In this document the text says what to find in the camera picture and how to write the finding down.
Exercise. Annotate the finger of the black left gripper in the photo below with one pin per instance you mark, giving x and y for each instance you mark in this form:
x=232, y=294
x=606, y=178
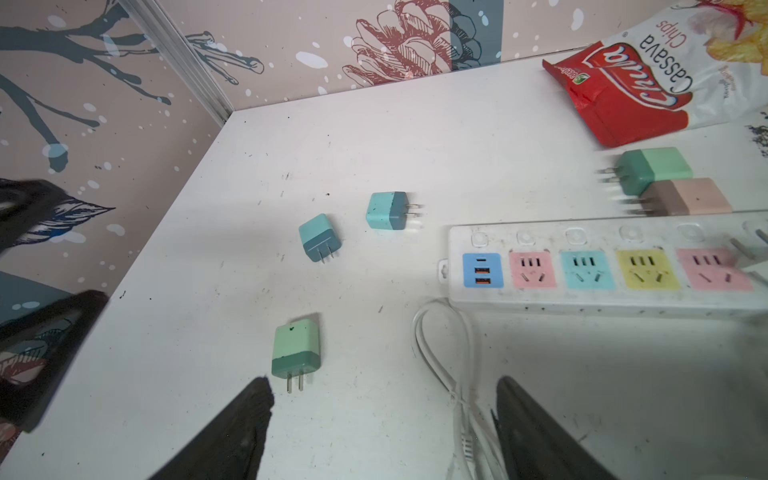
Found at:
x=24, y=204
x=37, y=350

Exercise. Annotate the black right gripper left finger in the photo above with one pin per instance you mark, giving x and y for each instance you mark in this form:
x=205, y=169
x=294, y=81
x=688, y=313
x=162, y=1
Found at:
x=231, y=446

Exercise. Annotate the red cassava chips bag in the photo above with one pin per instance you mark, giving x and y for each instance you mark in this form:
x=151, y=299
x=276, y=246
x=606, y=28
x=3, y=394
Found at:
x=694, y=64

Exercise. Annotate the teal usb charger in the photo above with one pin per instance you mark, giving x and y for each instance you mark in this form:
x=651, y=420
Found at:
x=390, y=210
x=319, y=238

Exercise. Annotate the white long power strip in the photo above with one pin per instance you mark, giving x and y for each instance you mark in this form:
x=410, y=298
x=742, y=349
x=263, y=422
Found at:
x=709, y=266

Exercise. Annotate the pink usb charger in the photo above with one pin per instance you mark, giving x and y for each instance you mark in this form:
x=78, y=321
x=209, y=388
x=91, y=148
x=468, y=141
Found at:
x=678, y=197

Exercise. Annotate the green usb charger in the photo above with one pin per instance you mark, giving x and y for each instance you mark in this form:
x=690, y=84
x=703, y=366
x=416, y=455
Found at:
x=296, y=351
x=637, y=169

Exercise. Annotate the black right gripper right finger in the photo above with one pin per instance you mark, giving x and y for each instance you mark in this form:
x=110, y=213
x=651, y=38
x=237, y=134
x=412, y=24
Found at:
x=534, y=445

